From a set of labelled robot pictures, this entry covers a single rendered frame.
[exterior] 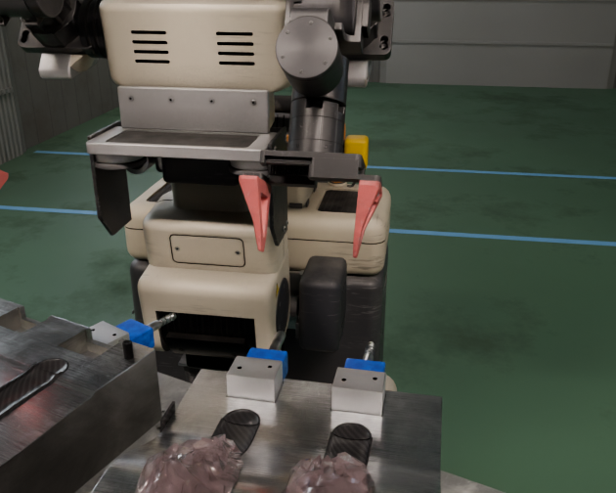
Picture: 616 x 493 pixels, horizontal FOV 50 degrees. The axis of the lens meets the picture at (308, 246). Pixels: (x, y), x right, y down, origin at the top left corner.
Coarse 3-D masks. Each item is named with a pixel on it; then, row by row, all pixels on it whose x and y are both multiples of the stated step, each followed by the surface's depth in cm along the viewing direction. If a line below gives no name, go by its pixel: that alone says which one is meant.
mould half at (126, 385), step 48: (0, 336) 72; (48, 336) 72; (0, 384) 65; (96, 384) 64; (144, 384) 70; (0, 432) 59; (48, 432) 59; (96, 432) 64; (144, 432) 71; (0, 480) 55; (48, 480) 60
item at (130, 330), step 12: (96, 324) 82; (108, 324) 82; (120, 324) 85; (132, 324) 85; (156, 324) 87; (96, 336) 79; (108, 336) 79; (120, 336) 79; (132, 336) 82; (144, 336) 83
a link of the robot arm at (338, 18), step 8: (296, 0) 67; (304, 0) 67; (312, 0) 67; (320, 0) 67; (328, 0) 67; (336, 0) 67; (344, 0) 66; (352, 0) 66; (336, 8) 67; (344, 8) 67; (352, 8) 66; (336, 16) 67; (344, 16) 67; (352, 16) 67; (344, 24) 67; (352, 24) 67; (352, 32) 68
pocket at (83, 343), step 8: (72, 336) 72; (80, 336) 74; (88, 336) 74; (64, 344) 72; (72, 344) 73; (80, 344) 74; (88, 344) 74; (96, 344) 74; (104, 344) 74; (80, 352) 74; (88, 352) 74; (96, 352) 74
